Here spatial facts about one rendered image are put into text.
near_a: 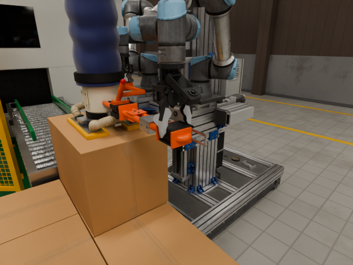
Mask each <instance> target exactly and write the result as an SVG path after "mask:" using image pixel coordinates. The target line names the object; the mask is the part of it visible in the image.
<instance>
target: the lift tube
mask: <svg viewBox="0 0 353 265"><path fill-rule="evenodd" d="M64 7H65V12H66V14H67V16H68V18H69V25H68V32H69V35H70V37H71V39H72V42H73V45H72V58H73V61H74V65H75V68H76V70H77V72H78V73H82V74H105V73H115V72H120V71H121V65H122V64H121V57H120V53H119V51H118V45H119V41H120V36H119V33H118V31H117V22H118V12H117V8H116V5H115V1H114V0H65V1H64ZM119 84H120V81H116V82H110V83H78V82H76V85H77V86H84V87H102V86H113V85H119Z"/></svg>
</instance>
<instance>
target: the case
mask: <svg viewBox="0 0 353 265"><path fill-rule="evenodd" d="M70 117H74V116H73V114H66V115H60V116H54V117H48V118H47V119H48V123H49V129H50V134H51V138H52V142H53V147H54V152H55V157H56V162H57V167H58V172H59V177H60V179H61V182H62V183H63V185H64V186H65V188H66V190H67V191H68V193H69V195H70V196H71V198H72V200H73V202H74V203H75V205H76V207H77V208H78V210H79V212H80V213H81V215H82V217H83V219H84V220H85V222H86V224H87V225H88V227H89V229H90V231H91V232H92V234H93V236H94V237H96V236H98V235H100V234H102V233H104V232H106V231H108V230H110V229H112V228H114V227H116V226H118V225H120V224H122V223H124V222H126V221H128V220H131V219H133V218H135V217H137V216H139V215H141V214H143V213H145V212H147V211H149V210H151V209H153V208H155V207H157V206H159V205H161V204H163V203H165V202H167V201H168V145H167V144H165V143H163V142H161V141H159V140H158V141H157V140H156V133H155V134H150V135H149V134H147V133H146V132H144V131H142V130H140V128H139V129H135V130H130V131H127V130H126V129H124V128H122V127H121V126H116V127H115V126H114V125H109V126H106V127H104V129H105V130H107V131H109V136H104V137H100V138H96V139H91V140H87V139H86V138H84V137H83V136H82V135H81V134H80V133H79V132H78V131H77V130H76V129H75V128H74V127H73V126H72V125H71V124H70V123H69V122H68V121H67V118H70Z"/></svg>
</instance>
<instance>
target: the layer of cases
mask: <svg viewBox="0 0 353 265"><path fill-rule="evenodd" d="M0 265H239V264H238V263H237V262H236V261H235V260H233V259H232V258H231V257H230V256H229V255H228V254H227V253H225V252H224V251H223V250H222V249H221V248H220V247H218V246H217V245H216V244H215V243H214V242H213V241H212V240H210V239H209V238H208V237H207V236H206V235H205V234H203V233H202V232H201V231H200V230H199V229H198V228H197V227H195V226H194V225H193V224H192V223H190V222H189V221H188V220H187V219H186V218H185V217H183V216H182V215H181V214H180V213H179V212H178V211H177V210H175V209H174V208H173V207H172V206H171V205H170V204H169V203H167V202H165V203H163V204H161V205H159V206H157V207H155V208H153V209H151V210H149V211H147V212H145V213H143V214H141V215H139V216H137V217H135V218H133V219H131V220H128V221H126V222H124V223H122V224H120V225H118V226H116V227H114V228H112V229H110V230H108V231H106V232H104V233H102V234H100V235H98V236H96V237H94V236H93V234H92V232H91V231H90V229H89V227H88V225H87V224H86V222H85V220H84V219H83V217H82V215H81V213H80V212H79V210H78V208H77V207H76V205H75V203H74V202H73V200H72V198H71V196H70V195H69V193H68V191H67V190H66V188H65V186H64V185H63V183H62V182H61V181H60V179H58V180H55V181H52V182H48V183H46V184H42V185H39V186H36V187H32V188H29V189H25V190H22V191H19V192H15V193H12V194H10V195H6V196H2V197H0Z"/></svg>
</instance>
